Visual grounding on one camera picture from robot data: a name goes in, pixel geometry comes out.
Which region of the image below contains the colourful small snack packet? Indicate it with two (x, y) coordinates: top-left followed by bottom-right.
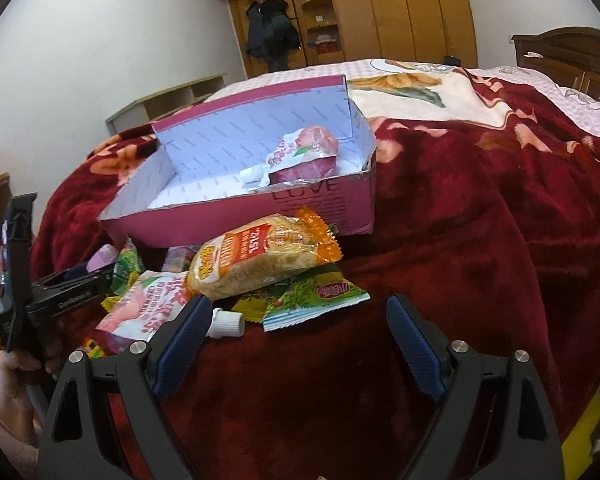
(81, 335), (112, 359)

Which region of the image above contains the wooden headboard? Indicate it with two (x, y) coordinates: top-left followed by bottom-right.
(510, 26), (600, 106)

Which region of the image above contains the black coat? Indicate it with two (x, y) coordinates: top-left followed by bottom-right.
(245, 0), (301, 73)

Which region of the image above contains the pink jelly pouch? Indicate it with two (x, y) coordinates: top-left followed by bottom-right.
(95, 270), (246, 356)
(239, 126), (340, 186)

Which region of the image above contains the person's left hand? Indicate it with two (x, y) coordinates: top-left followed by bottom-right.
(0, 337), (67, 413)

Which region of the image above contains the pink cardboard box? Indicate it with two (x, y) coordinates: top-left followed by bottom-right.
(97, 74), (378, 251)

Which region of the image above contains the wooden wardrobe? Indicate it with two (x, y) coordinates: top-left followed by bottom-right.
(201, 0), (479, 81)

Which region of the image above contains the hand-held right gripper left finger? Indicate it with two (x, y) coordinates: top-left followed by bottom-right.
(36, 292), (216, 480)

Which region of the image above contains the small clear snack packet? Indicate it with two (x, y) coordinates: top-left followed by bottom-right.
(161, 244), (203, 273)

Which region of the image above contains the red floral blanket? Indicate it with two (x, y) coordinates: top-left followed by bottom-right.
(30, 72), (600, 480)

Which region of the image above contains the low open shelf cabinet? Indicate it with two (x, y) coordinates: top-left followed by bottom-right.
(105, 74), (228, 136)

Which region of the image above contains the person's left forearm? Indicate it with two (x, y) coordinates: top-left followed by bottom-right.
(0, 385), (43, 480)

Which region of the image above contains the pink checked bedsheet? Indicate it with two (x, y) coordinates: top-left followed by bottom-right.
(207, 57), (600, 156)

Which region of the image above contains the green snack packet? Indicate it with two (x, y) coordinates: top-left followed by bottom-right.
(262, 272), (371, 333)
(111, 239), (146, 297)

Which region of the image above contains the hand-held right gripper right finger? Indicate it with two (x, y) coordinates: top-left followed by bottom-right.
(386, 294), (566, 480)

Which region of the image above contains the yellow plastic item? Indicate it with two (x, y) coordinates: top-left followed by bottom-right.
(562, 377), (600, 468)

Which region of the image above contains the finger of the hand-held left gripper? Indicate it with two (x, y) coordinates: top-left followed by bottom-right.
(32, 266), (117, 293)

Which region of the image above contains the orange noodle snack packet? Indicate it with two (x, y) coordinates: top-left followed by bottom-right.
(186, 206), (342, 302)

